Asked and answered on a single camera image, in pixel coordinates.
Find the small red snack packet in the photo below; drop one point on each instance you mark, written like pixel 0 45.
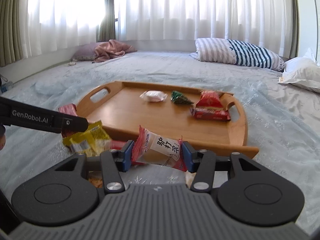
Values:
pixel 210 99

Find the white round snack packet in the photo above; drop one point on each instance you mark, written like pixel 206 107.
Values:
pixel 153 96

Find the purple pillow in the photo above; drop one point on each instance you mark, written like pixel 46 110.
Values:
pixel 83 52

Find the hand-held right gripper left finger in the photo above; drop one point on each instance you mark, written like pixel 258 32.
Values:
pixel 128 155

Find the red white patterned packet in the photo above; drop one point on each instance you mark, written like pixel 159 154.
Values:
pixel 68 108

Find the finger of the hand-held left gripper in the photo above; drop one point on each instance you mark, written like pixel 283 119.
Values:
pixel 75 124

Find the pink white snack packet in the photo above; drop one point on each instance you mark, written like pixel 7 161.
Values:
pixel 160 150

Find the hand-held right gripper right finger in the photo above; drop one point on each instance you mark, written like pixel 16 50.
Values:
pixel 188 155

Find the white sheer curtain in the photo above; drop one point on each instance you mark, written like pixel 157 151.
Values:
pixel 200 10
pixel 65 12

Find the white pillow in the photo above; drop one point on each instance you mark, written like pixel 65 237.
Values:
pixel 302 72

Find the yellow snack packet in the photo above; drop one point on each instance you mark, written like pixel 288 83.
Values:
pixel 92 140

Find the green curtain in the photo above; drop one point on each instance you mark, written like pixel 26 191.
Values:
pixel 295 17
pixel 107 12
pixel 12 17

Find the person's left hand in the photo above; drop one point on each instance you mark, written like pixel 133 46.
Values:
pixel 2 142

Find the red bar packet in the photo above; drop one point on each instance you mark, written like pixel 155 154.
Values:
pixel 211 114

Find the wooden tray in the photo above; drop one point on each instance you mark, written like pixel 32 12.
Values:
pixel 140 115

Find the light blue snowflake bedspread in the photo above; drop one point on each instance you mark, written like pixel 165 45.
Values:
pixel 275 130

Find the pink cloth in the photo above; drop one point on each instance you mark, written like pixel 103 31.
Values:
pixel 110 48

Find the small pale blue object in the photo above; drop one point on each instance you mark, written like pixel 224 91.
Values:
pixel 5 87

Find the striped pillow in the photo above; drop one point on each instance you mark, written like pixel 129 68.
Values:
pixel 237 52

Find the green snack packet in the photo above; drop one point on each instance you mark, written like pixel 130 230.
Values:
pixel 180 99

